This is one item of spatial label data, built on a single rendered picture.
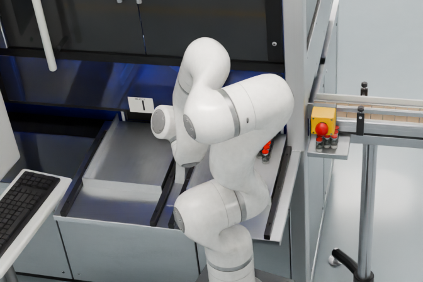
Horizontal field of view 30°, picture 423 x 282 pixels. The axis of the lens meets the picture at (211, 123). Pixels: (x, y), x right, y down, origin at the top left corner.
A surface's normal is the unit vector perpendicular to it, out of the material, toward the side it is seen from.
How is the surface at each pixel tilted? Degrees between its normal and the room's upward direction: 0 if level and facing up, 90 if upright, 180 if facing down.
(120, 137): 0
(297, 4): 90
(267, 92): 39
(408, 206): 0
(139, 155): 0
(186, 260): 90
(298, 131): 90
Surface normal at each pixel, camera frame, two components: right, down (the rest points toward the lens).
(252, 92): 0.14, -0.48
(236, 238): 0.43, -0.62
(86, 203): -0.08, -0.79
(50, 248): -0.23, 0.61
